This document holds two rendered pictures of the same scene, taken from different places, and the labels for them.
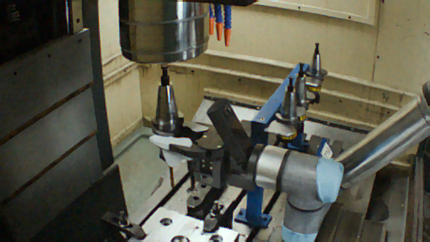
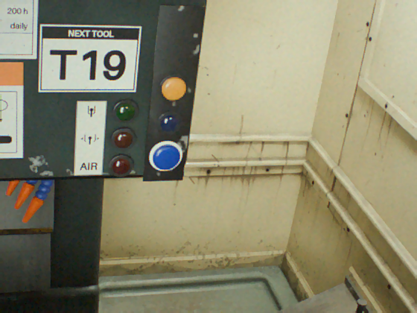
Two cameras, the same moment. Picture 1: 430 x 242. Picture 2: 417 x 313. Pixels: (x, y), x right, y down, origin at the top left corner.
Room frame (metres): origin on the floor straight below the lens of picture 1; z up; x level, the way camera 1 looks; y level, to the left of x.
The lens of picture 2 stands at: (0.41, -0.73, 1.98)
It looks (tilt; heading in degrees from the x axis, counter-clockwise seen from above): 28 degrees down; 45
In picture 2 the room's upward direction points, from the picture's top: 8 degrees clockwise
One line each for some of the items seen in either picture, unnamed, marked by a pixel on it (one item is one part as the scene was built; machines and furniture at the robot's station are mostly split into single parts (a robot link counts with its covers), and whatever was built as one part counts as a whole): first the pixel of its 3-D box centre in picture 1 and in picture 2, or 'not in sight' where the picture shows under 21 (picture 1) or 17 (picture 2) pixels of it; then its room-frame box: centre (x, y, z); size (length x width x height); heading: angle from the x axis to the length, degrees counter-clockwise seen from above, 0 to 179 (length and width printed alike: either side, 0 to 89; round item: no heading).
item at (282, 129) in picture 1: (281, 129); not in sight; (0.83, -0.16, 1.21); 0.07 x 0.05 x 0.01; 64
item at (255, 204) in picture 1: (256, 179); not in sight; (0.86, -0.11, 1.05); 0.10 x 0.05 x 0.30; 64
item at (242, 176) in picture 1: (229, 160); not in sight; (0.62, -0.03, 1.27); 0.12 x 0.08 x 0.09; 64
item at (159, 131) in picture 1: (167, 123); not in sight; (0.67, 0.09, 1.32); 0.06 x 0.06 x 0.03
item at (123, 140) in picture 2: not in sight; (123, 139); (0.81, -0.21, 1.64); 0.02 x 0.01 x 0.02; 154
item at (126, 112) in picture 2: not in sight; (125, 112); (0.81, -0.21, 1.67); 0.02 x 0.01 x 0.02; 154
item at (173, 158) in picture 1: (170, 153); not in sight; (0.63, 0.08, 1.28); 0.09 x 0.03 x 0.06; 77
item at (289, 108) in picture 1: (289, 102); not in sight; (0.88, -0.18, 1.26); 0.04 x 0.04 x 0.07
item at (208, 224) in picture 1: (217, 221); not in sight; (0.77, -0.01, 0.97); 0.13 x 0.03 x 0.15; 154
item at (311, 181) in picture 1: (312, 178); not in sight; (0.55, -0.17, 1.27); 0.11 x 0.08 x 0.09; 64
